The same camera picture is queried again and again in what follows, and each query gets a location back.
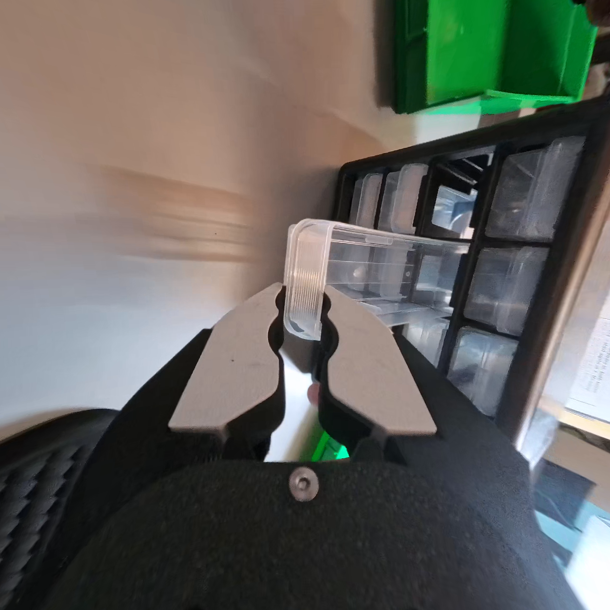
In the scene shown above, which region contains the printed instruction sheet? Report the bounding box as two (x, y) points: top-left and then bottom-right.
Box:
(565, 305), (610, 422)

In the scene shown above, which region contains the set of clear cabinet drawers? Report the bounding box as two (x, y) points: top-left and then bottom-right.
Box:
(350, 136), (587, 415)

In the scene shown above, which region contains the green plastic storage bin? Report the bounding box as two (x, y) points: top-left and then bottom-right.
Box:
(310, 429), (353, 463)
(391, 0), (599, 115)

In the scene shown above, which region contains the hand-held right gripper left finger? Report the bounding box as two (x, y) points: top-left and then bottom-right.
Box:
(168, 282), (287, 453)

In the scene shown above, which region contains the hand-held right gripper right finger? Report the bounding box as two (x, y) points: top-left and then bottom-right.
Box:
(317, 287), (438, 453)

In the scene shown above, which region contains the clear plastic drawer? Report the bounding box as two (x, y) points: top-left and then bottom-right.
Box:
(285, 218), (472, 341)

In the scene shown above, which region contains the black drawer cabinet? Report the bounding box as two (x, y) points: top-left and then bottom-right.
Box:
(332, 98), (610, 444)

